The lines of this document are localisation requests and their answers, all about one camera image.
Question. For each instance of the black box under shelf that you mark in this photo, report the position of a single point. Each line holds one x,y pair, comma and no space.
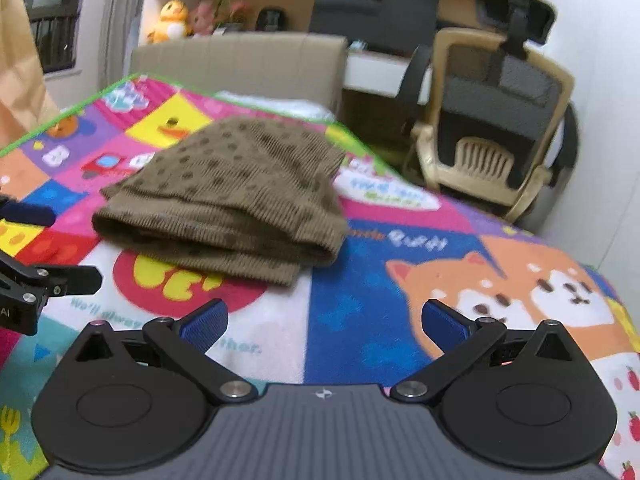
396,27

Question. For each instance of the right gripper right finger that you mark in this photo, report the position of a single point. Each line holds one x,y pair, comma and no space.
463,342

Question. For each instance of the yellow duck plush toy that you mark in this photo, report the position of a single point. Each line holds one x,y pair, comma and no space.
173,23

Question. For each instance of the pink plush toy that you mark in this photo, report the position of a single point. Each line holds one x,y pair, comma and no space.
202,19

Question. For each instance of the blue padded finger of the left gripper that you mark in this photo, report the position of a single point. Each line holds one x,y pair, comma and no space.
33,215

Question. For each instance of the brown paper bag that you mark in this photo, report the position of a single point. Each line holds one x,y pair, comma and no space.
25,101

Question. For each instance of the beige mesh office chair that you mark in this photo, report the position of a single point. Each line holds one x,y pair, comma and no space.
488,118

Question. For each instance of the olive polka dot garment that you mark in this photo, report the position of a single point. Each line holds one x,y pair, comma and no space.
247,197

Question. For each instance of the beige padded headboard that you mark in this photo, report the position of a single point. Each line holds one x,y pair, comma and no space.
205,63

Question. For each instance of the colourful cartoon play mat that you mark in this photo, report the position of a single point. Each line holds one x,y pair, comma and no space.
355,321

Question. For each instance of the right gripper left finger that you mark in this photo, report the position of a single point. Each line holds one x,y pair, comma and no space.
182,345

